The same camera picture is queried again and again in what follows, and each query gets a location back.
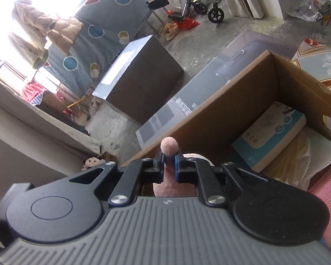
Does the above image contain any yellow handled broom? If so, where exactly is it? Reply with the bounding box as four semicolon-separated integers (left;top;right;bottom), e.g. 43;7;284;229
68;97;87;109

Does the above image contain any pink plush toy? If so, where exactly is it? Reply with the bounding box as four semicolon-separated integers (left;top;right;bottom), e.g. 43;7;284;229
153;137;214;198

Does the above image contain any red plastic bag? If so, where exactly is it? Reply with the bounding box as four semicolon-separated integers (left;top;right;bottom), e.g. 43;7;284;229
168;10;200;31

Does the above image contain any dark cube carton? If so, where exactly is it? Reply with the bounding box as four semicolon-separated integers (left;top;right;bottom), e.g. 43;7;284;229
92;34;185;125

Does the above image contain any clear plastic bundle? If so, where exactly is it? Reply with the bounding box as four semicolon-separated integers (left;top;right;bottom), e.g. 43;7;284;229
261;128;331;191

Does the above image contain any beige bag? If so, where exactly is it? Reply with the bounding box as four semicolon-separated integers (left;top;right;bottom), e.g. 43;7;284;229
161;22;182;41

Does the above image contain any beige puffer jacket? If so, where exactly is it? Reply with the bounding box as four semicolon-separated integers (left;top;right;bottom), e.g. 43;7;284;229
12;0;85;56

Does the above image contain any pink foam packet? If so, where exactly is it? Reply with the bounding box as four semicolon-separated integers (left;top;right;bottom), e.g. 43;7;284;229
306;166;331;250

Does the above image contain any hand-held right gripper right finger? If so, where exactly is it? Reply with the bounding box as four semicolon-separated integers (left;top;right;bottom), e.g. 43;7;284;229
174;152;268;207

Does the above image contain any white blue paper packet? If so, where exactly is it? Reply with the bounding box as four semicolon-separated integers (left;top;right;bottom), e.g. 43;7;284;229
232;101;307;173

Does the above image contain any grey blanket with circles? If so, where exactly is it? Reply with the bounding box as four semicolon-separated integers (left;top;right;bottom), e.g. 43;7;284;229
43;0;166;97

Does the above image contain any small doll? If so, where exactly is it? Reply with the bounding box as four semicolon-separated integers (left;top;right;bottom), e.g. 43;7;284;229
81;157;105;172

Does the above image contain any large dark printed carton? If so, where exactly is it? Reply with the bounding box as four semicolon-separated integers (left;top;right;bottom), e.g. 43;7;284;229
135;32;301;155

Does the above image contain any tan hanging jacket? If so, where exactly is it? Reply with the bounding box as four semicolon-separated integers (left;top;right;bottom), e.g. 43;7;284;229
8;32;49;69

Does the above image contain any wheelchair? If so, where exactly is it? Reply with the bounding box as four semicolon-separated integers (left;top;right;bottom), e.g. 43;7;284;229
174;0;225;24

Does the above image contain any brown cardboard box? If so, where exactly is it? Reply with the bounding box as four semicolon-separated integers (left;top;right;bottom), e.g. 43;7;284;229
118;50;331;199

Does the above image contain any pink checked cloth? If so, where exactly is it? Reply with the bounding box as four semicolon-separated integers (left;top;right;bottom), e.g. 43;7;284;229
21;81;46;106

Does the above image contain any patterned floor mat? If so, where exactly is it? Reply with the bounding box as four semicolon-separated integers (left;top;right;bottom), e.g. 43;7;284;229
291;37;331;141

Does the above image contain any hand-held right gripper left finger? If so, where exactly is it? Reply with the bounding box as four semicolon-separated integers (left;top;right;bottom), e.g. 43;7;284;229
69;147;166;207

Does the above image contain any black folding stand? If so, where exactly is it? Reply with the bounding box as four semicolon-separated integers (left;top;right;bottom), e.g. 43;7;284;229
146;0;177;37

